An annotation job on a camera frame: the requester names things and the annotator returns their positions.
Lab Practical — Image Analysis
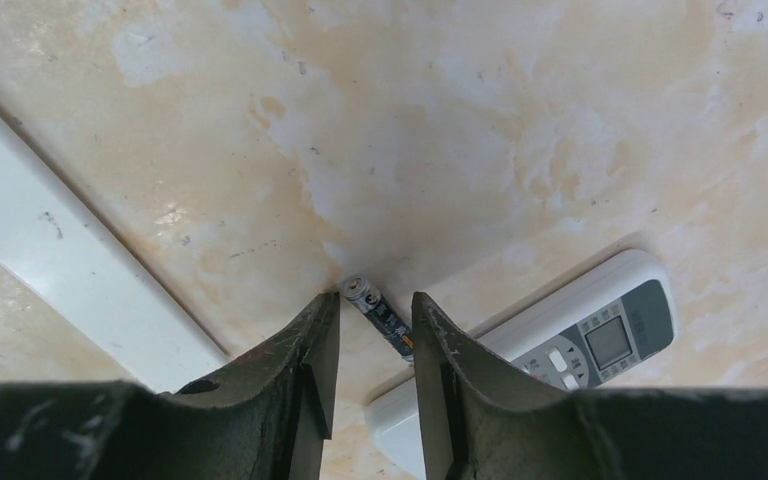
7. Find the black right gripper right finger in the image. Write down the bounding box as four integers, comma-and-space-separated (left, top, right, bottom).
411, 292, 768, 479

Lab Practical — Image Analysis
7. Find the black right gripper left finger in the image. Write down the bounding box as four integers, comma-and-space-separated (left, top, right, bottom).
0, 293, 340, 479

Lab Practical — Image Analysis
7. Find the white remote control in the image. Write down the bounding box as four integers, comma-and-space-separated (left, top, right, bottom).
364, 248, 681, 480

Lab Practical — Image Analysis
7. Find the long white battery cover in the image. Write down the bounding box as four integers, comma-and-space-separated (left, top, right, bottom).
0, 118, 227, 391

